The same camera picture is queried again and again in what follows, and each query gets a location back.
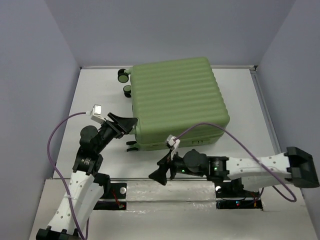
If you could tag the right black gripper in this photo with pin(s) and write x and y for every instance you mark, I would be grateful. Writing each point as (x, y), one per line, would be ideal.
(164, 162)

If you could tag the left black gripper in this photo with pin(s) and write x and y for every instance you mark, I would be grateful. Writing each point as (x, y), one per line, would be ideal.
(125, 123)

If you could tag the green hard-shell suitcase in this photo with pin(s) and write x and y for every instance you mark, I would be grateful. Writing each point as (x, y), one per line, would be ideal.
(178, 97)

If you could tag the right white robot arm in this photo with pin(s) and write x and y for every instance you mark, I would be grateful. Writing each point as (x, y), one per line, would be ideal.
(293, 167)

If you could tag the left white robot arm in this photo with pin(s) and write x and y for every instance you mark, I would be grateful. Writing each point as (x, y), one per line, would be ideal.
(86, 185)

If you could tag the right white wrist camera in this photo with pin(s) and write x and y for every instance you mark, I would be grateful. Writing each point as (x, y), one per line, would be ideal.
(173, 144)

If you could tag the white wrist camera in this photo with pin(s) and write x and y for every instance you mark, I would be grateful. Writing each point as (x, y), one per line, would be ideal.
(173, 144)
(96, 112)

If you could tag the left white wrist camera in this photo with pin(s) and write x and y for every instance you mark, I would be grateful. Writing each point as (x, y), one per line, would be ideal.
(96, 112)

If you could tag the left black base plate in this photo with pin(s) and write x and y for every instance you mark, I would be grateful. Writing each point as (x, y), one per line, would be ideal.
(114, 199)

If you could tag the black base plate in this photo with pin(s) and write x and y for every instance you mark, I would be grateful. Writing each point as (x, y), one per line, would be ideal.
(230, 196)
(114, 199)

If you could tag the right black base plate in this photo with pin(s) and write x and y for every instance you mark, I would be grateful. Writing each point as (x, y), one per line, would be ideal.
(230, 196)

